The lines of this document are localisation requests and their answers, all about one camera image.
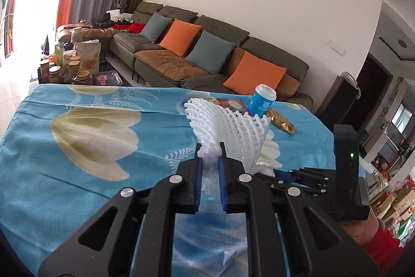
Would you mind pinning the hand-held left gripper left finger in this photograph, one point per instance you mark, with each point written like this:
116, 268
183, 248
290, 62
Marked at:
199, 186

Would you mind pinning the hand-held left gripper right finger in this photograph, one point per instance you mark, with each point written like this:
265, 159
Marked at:
222, 186

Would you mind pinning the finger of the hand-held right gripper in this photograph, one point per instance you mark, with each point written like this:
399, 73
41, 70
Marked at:
311, 173
311, 187

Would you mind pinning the white foam fruit net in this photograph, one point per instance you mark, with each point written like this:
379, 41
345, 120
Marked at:
233, 134
269, 153

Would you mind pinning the person's right forearm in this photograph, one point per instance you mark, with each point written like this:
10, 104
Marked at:
382, 247

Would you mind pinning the pile of product boxes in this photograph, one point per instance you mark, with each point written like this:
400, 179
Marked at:
398, 199

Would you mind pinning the gold foil wrapper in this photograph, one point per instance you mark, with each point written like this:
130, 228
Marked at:
280, 123

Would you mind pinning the blue cup with white lid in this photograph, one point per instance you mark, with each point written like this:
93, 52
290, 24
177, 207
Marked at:
259, 103

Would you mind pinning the dark wooden door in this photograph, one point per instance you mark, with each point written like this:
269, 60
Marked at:
373, 79

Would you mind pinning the blue floral printed blanket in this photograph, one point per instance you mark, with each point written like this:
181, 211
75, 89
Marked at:
97, 166

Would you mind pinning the orange cushion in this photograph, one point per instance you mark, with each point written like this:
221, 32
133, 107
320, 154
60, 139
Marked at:
253, 74
180, 37

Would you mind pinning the green sectional sofa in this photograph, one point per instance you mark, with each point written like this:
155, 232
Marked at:
269, 46

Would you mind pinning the teal cushion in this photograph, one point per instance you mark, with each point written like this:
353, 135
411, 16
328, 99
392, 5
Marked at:
210, 51
155, 27

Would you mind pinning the beige snack bag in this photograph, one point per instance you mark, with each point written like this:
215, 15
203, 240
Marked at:
88, 58

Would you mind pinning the red cloth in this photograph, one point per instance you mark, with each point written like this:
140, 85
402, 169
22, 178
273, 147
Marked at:
134, 28

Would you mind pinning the group of glass jars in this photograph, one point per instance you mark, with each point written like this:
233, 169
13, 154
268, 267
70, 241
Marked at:
55, 74

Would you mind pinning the white plastic bag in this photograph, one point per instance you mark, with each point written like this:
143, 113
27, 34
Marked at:
120, 15

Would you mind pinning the black cloth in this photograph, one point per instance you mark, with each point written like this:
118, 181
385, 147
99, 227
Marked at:
102, 20

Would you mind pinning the dark wooden box stack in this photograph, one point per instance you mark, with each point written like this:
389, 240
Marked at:
133, 1

